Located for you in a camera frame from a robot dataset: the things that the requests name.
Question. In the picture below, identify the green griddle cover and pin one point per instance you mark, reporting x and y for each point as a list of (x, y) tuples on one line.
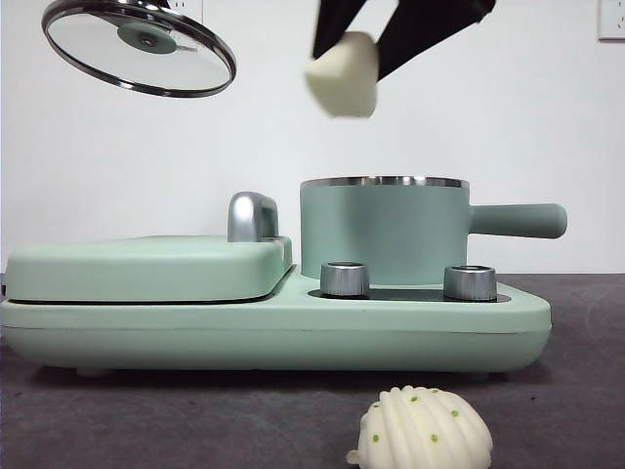
[(146, 273)]

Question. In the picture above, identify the smooth white steamed bun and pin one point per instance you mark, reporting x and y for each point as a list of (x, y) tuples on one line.
[(344, 78)]

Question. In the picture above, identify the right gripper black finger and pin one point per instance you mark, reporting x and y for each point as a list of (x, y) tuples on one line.
[(342, 19), (429, 29)]

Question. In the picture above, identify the silver control knob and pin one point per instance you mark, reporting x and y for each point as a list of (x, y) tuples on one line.
[(344, 281), (470, 283)]

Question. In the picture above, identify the glass lid with green knob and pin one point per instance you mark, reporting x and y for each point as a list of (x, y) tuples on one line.
[(146, 41)]

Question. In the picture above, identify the green breakfast machine base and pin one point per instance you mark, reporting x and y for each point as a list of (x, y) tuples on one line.
[(293, 342)]

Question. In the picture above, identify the black control panel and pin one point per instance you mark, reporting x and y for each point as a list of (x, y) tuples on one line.
[(405, 294)]

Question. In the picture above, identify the ridged white bun green dots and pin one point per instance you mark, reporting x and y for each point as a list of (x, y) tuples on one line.
[(420, 430)]

